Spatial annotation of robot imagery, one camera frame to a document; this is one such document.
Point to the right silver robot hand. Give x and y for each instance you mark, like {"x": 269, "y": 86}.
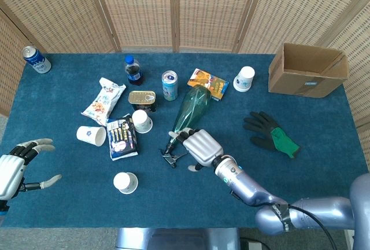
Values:
{"x": 203, "y": 146}

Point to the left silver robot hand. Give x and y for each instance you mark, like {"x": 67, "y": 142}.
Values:
{"x": 8, "y": 174}

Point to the green spray bottle black nozzle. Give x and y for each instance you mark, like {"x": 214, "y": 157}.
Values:
{"x": 192, "y": 108}

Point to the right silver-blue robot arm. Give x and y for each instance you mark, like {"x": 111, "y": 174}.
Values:
{"x": 254, "y": 192}

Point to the cola bottle blue cap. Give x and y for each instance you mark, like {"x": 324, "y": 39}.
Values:
{"x": 134, "y": 72}

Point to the black and green work glove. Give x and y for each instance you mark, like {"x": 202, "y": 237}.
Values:
{"x": 263, "y": 128}

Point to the blue felt table cover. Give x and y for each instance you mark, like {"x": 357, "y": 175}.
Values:
{"x": 173, "y": 200}

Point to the yellow and blue snack box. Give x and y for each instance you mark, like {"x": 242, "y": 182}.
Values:
{"x": 208, "y": 80}

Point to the white paper cup green leaves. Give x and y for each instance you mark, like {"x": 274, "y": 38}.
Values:
{"x": 141, "y": 121}

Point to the tall light blue drink can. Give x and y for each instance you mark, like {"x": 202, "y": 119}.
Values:
{"x": 169, "y": 86}

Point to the black tin gold lid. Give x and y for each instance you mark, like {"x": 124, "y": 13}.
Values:
{"x": 142, "y": 98}

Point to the white paper cup blue print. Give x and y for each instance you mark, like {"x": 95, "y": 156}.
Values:
{"x": 244, "y": 77}

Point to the dark blue pad package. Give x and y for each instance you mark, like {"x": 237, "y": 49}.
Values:
{"x": 122, "y": 138}

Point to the white paper cup green flower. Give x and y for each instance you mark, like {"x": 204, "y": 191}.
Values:
{"x": 125, "y": 182}

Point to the white paper cup blue flower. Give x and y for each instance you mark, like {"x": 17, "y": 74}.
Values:
{"x": 88, "y": 134}

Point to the grey-blue robot torso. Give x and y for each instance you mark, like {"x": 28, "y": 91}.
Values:
{"x": 173, "y": 239}

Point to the open cardboard box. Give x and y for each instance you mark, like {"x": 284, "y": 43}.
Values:
{"x": 289, "y": 82}

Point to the white snack bag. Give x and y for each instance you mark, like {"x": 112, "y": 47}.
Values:
{"x": 102, "y": 102}

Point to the grey box on floor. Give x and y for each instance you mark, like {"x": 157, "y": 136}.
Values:
{"x": 255, "y": 245}

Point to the blue and white drink can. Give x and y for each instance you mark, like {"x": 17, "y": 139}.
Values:
{"x": 36, "y": 59}

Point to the wicker folding screen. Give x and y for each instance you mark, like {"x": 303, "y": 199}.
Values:
{"x": 144, "y": 10}

